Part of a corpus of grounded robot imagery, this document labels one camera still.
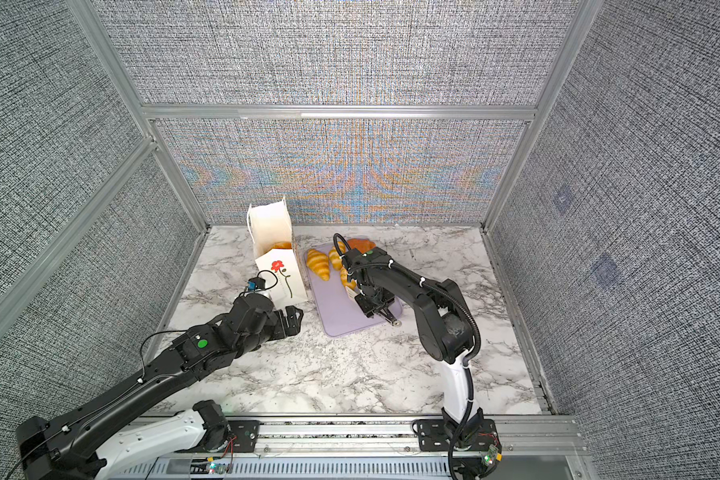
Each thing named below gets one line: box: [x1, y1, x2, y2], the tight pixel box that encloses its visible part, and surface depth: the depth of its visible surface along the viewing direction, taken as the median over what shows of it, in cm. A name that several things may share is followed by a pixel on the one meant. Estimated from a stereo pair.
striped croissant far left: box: [306, 248, 331, 281], surface depth 106 cm
